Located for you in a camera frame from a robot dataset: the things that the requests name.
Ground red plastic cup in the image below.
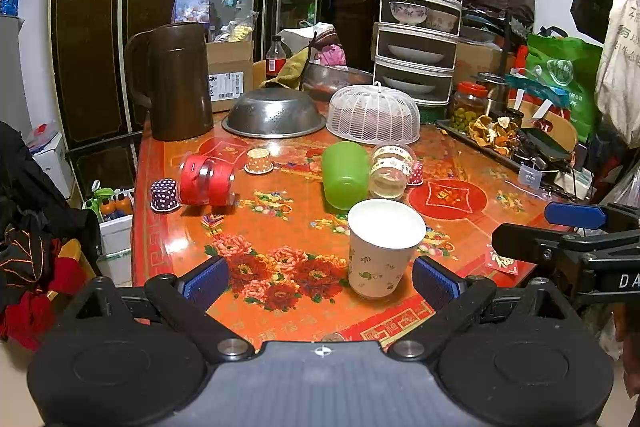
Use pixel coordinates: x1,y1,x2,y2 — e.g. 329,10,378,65
179,154,237,206

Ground green plastic cup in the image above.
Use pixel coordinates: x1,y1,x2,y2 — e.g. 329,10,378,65
321,141,371,212

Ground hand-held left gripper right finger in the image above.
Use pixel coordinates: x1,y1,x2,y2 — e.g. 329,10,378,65
387,255,582,363

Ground dark wooden cabinet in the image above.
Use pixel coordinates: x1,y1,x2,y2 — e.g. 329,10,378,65
49,0,422,208

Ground yellow green cloth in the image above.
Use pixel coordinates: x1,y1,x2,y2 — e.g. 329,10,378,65
265,49,312,90

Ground orange polka dot small cup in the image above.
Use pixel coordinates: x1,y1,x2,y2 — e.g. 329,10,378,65
244,148,275,175

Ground white tote bag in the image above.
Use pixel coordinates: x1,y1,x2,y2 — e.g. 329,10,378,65
595,0,640,148

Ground pink cloth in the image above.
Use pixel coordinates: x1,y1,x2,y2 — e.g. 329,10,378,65
320,44,347,66

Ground red paper envelope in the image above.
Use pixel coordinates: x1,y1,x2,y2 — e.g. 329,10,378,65
485,244,521,276

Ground floral ceramic bowl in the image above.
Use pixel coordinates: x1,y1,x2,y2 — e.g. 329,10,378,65
389,1,429,24

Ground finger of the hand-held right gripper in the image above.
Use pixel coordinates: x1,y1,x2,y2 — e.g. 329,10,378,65
544,201,640,232
491,223,593,269

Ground white crate with bottles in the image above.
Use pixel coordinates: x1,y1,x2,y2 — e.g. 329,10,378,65
82,181,136,285

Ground white floral paper cup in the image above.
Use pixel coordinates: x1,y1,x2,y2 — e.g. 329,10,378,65
347,199,427,299

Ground white storage box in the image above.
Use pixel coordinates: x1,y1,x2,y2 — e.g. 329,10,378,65
27,132,76,200

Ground tiered dish cover rack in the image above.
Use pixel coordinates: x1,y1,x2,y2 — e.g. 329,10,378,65
372,0,467,108

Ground dried orange peels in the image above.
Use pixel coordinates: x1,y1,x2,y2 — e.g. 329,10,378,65
470,114,524,156

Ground purple polka dot small cup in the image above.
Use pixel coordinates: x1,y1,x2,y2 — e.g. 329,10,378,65
150,178,181,212

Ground steel basin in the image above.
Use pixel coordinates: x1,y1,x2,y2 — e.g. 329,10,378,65
302,62,374,104

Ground white mesh food cover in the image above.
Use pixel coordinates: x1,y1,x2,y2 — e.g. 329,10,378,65
326,82,421,145

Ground black clothing pile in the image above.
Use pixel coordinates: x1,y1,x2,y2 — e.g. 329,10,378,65
0,122,102,353

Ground steel mug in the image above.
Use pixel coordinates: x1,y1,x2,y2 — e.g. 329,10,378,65
479,74,509,116

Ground brown plastic pitcher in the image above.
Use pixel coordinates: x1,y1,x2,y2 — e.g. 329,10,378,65
124,23,215,142

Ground white plate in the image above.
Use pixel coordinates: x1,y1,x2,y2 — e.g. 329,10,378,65
387,44,444,63
382,77,439,94

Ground clear glass jar with label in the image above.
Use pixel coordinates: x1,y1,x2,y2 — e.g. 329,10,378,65
369,143,418,200

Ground steel colander bowl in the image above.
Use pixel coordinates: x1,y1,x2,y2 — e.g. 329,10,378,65
221,88,328,138

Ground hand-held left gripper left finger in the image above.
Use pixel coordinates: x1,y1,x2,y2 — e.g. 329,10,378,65
62,255,255,364

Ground cardboard box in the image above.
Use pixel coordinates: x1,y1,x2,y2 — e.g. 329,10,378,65
206,41,254,112

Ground cola bottle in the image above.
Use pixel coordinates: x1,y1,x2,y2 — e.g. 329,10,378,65
265,35,287,81

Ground green shopping bag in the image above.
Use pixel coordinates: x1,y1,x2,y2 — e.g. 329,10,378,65
525,32,604,142

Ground glass jar with red lid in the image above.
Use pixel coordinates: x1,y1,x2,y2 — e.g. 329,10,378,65
450,82,488,130

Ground black tray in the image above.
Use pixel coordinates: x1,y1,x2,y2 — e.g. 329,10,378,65
436,117,587,204

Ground red floral table cover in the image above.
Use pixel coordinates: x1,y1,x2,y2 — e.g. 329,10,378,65
131,107,577,353

